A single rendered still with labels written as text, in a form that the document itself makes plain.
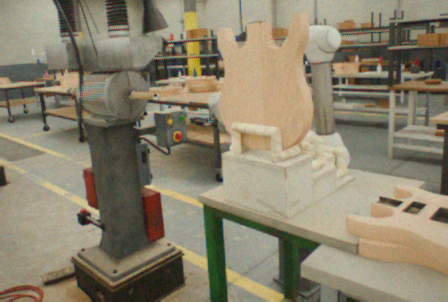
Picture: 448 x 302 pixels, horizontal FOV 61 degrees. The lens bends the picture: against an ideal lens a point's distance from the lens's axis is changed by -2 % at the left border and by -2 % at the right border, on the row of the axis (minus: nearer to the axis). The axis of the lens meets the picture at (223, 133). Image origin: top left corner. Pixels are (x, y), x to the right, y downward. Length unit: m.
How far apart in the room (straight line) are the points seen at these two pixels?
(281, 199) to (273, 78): 0.37
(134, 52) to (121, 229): 1.09
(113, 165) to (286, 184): 1.27
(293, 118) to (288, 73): 0.13
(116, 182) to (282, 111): 1.31
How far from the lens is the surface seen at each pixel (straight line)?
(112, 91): 2.00
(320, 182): 1.33
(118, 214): 2.31
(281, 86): 1.16
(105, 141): 2.17
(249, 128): 1.22
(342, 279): 1.02
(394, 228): 1.08
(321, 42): 1.91
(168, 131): 2.19
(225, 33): 1.30
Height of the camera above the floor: 1.45
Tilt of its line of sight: 12 degrees down
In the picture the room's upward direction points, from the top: 4 degrees counter-clockwise
